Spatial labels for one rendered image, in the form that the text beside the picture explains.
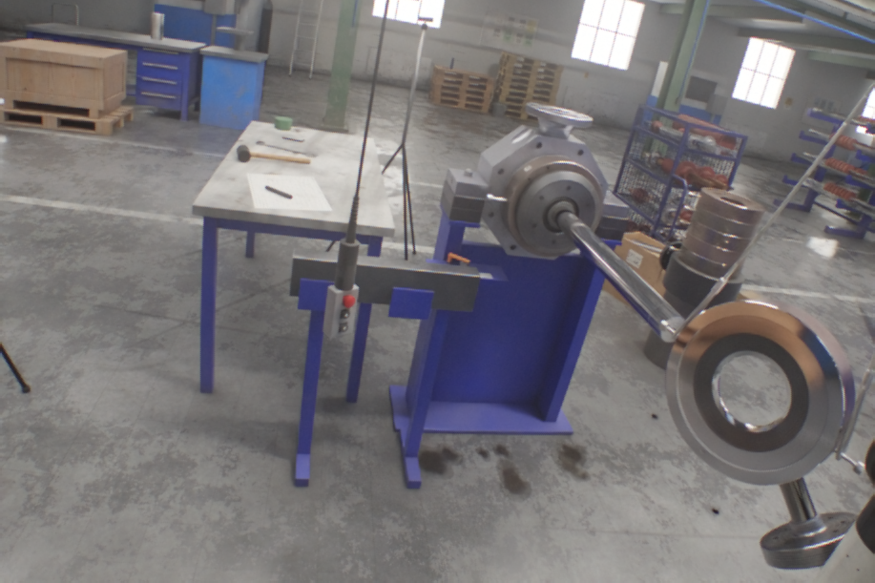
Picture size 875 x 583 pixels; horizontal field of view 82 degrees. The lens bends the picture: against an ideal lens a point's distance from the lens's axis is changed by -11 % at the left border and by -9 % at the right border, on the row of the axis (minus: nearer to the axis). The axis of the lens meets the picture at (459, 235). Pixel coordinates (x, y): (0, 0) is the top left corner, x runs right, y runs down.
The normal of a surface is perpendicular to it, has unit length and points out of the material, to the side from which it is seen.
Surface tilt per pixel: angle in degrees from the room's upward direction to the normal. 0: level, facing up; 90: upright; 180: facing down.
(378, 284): 90
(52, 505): 0
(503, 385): 90
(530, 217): 90
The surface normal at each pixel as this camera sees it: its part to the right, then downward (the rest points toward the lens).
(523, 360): 0.19, 0.39
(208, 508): 0.20, -0.92
